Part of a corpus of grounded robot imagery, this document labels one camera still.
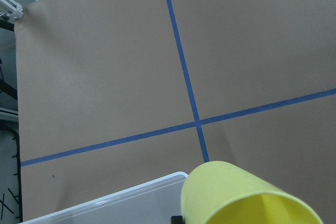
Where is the clear plastic box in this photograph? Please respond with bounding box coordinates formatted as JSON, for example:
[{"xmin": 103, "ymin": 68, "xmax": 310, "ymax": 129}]
[{"xmin": 26, "ymin": 172, "xmax": 188, "ymax": 224}]

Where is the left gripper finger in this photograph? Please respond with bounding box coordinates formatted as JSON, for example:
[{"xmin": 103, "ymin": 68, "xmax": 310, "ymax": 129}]
[{"xmin": 171, "ymin": 216, "xmax": 184, "ymax": 224}]

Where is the yellow plastic cup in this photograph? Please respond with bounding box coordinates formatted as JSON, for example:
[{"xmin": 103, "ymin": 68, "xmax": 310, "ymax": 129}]
[{"xmin": 181, "ymin": 161, "xmax": 322, "ymax": 223}]

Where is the aluminium frame post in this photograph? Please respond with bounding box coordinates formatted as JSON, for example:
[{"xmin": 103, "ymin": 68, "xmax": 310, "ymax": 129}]
[{"xmin": 1, "ymin": 0, "xmax": 24, "ymax": 22}]

